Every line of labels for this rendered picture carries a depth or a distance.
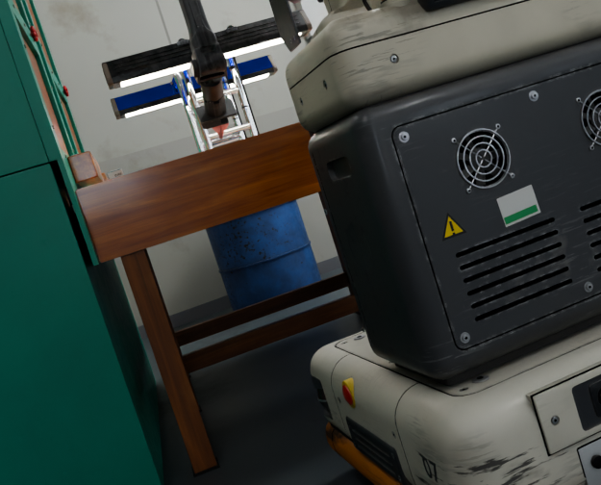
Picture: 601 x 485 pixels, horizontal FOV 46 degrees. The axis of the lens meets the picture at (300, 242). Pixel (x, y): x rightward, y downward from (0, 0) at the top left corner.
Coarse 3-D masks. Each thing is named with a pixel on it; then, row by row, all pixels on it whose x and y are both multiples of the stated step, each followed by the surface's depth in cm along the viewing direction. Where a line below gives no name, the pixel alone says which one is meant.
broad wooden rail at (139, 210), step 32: (288, 128) 181; (192, 160) 176; (224, 160) 177; (256, 160) 179; (288, 160) 181; (96, 192) 171; (128, 192) 172; (160, 192) 174; (192, 192) 176; (224, 192) 177; (256, 192) 179; (288, 192) 181; (96, 224) 171; (128, 224) 172; (160, 224) 174; (192, 224) 176
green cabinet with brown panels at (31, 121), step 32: (0, 0) 162; (32, 0) 285; (0, 32) 162; (0, 64) 162; (32, 64) 189; (0, 96) 162; (32, 96) 163; (64, 96) 283; (0, 128) 162; (32, 128) 164; (64, 128) 214; (0, 160) 162; (32, 160) 164; (64, 160) 172
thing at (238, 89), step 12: (228, 60) 225; (192, 84) 223; (240, 84) 226; (192, 96) 223; (240, 96) 226; (192, 108) 224; (252, 120) 227; (204, 132) 223; (228, 132) 225; (252, 132) 227
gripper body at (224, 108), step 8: (208, 104) 187; (216, 104) 187; (224, 104) 189; (232, 104) 193; (200, 112) 192; (208, 112) 189; (216, 112) 189; (224, 112) 190; (232, 112) 191; (200, 120) 190; (208, 120) 189
